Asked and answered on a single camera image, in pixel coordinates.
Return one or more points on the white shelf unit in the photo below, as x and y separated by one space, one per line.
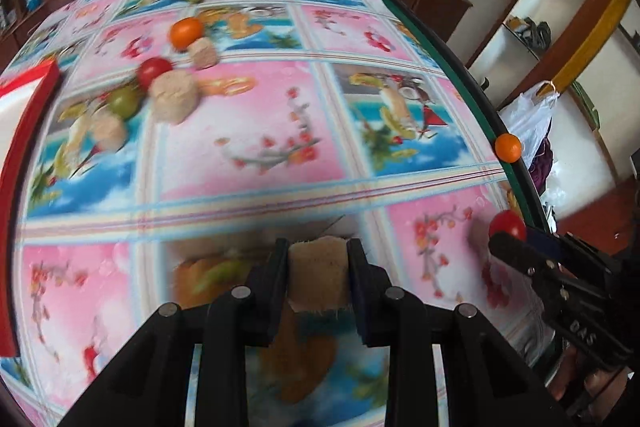
555 2

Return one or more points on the large beige yam chunk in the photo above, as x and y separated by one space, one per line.
172 97

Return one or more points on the white plastic bag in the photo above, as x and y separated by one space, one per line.
527 117

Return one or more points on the orange tangerine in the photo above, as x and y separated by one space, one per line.
186 32
508 147

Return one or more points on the person's right hand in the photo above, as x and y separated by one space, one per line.
570 374

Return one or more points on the red rimmed white tray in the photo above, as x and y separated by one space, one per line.
22 167

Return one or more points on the purple bag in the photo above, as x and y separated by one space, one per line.
542 163

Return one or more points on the small red tomato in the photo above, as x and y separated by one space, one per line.
507 223

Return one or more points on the large red tomato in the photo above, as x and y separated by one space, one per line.
154 72

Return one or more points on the green plum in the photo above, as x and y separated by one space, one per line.
124 101

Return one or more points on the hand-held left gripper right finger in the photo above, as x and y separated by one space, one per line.
356 282

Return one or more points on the pink printed tablecloth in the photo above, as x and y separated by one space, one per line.
280 122

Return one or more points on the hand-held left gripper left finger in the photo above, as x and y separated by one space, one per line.
278 279

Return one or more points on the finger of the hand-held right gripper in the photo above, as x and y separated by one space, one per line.
550 244
520 254

